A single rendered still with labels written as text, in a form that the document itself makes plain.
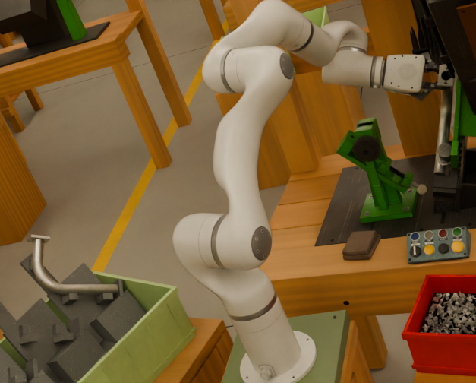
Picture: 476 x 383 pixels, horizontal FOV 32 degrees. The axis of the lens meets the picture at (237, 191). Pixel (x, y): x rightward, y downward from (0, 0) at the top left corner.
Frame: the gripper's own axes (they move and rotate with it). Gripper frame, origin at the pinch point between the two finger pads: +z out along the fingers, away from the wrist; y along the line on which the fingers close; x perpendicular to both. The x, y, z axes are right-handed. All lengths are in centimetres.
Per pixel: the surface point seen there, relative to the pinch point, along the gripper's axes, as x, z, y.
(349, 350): -12, -14, -73
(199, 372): 10, -55, -85
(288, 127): 43, -46, -7
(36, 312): 0, -100, -76
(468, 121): -4.9, 7.4, -12.4
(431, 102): 31.6, -2.5, 2.7
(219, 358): 19, -52, -81
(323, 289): 8, -24, -58
